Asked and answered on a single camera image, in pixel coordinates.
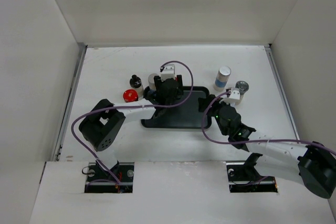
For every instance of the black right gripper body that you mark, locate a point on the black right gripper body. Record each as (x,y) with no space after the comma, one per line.
(217,115)

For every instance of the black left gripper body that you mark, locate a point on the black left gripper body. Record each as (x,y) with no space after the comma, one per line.
(178,93)

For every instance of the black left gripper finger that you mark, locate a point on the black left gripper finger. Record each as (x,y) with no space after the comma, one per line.
(157,83)
(180,81)

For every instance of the silver lid blue label shaker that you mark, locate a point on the silver lid blue label shaker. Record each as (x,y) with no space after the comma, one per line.
(152,87)

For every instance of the red lid sauce jar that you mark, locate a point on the red lid sauce jar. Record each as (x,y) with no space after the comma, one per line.
(130,95)

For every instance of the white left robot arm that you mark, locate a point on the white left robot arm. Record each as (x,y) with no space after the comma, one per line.
(102,124)

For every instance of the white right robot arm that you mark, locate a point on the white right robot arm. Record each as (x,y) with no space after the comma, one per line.
(307,163)

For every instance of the black plastic tray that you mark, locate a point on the black plastic tray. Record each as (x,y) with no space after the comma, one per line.
(185,116)

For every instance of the black knob grinder bottle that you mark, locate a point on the black knob grinder bottle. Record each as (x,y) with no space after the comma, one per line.
(136,85)

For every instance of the grey lid salt grinder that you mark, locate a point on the grey lid salt grinder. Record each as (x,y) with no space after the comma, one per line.
(243,87)

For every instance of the white lid blue label shaker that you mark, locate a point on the white lid blue label shaker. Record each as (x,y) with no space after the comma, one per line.
(222,78)

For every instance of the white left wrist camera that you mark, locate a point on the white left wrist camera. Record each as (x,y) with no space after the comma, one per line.
(167,72)

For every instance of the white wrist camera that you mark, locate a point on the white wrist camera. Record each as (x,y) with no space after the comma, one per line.
(167,72)
(232,97)

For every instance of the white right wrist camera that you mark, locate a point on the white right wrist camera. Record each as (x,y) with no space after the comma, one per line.
(232,97)

